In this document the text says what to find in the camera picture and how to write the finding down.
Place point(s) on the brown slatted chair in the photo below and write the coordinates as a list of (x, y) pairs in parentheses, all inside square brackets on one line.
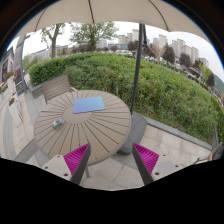
[(56, 87)]

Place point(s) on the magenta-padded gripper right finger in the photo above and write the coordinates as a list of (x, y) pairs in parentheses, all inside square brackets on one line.
[(146, 159)]

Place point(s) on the transparent green computer mouse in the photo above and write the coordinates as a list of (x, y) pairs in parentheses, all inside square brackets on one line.
[(58, 123)]

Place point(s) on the grey parasol base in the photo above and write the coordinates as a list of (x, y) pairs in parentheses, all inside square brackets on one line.
[(135, 133)]

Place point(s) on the distant apartment buildings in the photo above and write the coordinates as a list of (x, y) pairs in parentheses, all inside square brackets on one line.
[(160, 41)]

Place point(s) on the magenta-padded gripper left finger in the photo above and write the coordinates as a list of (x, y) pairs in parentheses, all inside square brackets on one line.
[(76, 159)]

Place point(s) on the blue mouse pad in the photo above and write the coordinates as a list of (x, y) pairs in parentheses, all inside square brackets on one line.
[(88, 105)]

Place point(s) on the round leafy tree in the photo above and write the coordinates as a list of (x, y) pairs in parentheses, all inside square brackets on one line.
[(93, 33)]

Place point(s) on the green hedge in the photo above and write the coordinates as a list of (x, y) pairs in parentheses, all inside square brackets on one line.
[(166, 86)]

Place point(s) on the dark curved parasol pole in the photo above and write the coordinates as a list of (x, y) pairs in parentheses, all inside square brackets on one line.
[(136, 73)]

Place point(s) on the white flower planter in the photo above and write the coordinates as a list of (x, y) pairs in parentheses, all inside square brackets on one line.
[(15, 111)]

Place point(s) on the bare-trunked sparse tree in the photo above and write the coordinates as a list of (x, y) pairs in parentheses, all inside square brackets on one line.
[(53, 40)]

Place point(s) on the dark sign pillar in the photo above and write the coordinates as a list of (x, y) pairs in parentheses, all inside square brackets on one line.
[(19, 66)]

